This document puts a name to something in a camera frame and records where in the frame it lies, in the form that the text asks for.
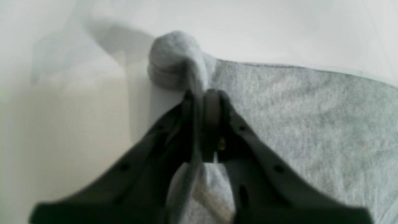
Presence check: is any grey t-shirt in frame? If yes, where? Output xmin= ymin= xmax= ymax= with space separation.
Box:
xmin=148 ymin=31 xmax=398 ymax=224

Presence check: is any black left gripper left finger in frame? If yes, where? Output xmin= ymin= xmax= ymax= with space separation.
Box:
xmin=29 ymin=91 xmax=194 ymax=224

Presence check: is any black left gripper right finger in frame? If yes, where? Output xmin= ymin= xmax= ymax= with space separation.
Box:
xmin=201 ymin=89 xmax=372 ymax=224

